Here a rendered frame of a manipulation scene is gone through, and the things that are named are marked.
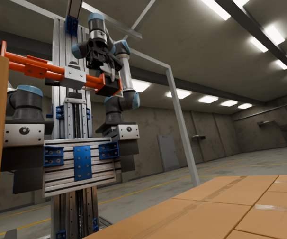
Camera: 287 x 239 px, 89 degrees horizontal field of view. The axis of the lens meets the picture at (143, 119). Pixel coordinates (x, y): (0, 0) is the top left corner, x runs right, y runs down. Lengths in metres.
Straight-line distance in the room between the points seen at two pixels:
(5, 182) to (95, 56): 6.28
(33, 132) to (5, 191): 5.97
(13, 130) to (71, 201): 0.48
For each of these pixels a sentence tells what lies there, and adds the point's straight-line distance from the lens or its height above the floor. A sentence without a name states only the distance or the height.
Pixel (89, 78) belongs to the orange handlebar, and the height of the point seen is 1.08.
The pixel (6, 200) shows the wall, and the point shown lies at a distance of 6.71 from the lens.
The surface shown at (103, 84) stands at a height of 1.06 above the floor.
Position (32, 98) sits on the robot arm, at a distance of 0.99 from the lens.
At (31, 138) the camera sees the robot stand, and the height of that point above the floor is 0.93.
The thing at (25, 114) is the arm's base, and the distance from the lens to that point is 0.94.
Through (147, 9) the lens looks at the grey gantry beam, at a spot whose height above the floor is 3.23.
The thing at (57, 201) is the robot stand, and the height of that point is 0.62.
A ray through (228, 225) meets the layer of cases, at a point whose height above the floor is 0.54.
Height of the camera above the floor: 0.76
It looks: 16 degrees up
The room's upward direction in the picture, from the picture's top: 10 degrees counter-clockwise
